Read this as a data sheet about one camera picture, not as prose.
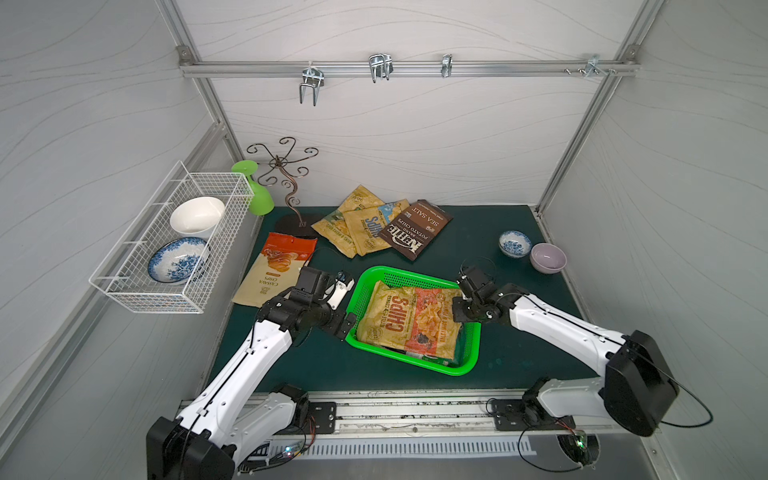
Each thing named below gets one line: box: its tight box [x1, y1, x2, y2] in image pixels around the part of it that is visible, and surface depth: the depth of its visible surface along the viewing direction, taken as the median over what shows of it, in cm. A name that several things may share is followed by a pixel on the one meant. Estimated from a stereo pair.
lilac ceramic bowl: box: [530, 242, 568, 275], surface depth 103 cm
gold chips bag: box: [338, 184, 385, 221], surface depth 121 cm
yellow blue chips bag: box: [311, 199, 410, 259], surface depth 113 cm
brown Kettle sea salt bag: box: [378, 200, 454, 261], surface depth 113 cm
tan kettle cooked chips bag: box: [357, 280, 462, 360], surface depth 88 cm
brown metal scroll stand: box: [246, 136, 319, 235], surface depth 96 cm
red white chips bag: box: [232, 232, 318, 308], surface depth 106 cm
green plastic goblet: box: [232, 160, 275, 216], surface depth 88 cm
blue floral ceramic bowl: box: [498, 230, 532, 259], surface depth 109 cm
